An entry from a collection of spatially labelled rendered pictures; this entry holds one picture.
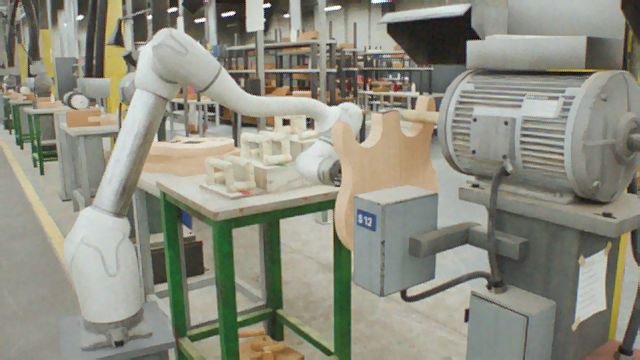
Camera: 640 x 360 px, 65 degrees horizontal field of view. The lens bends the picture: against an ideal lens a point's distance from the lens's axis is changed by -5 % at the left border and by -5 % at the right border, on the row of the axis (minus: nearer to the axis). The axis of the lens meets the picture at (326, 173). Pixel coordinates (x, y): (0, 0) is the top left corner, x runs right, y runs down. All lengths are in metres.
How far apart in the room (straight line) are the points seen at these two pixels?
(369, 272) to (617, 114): 0.56
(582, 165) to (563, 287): 0.25
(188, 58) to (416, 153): 0.67
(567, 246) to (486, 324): 0.22
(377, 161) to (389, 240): 0.36
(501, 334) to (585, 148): 0.39
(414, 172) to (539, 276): 0.51
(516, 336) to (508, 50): 0.57
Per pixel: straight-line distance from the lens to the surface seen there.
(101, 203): 1.61
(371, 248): 1.08
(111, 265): 1.41
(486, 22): 1.33
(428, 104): 1.48
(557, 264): 1.11
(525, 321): 1.07
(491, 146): 1.10
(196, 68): 1.45
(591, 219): 1.03
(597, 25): 1.22
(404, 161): 1.44
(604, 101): 1.04
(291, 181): 1.99
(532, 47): 1.12
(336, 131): 1.31
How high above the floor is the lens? 1.38
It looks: 11 degrees down
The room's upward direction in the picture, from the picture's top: 1 degrees counter-clockwise
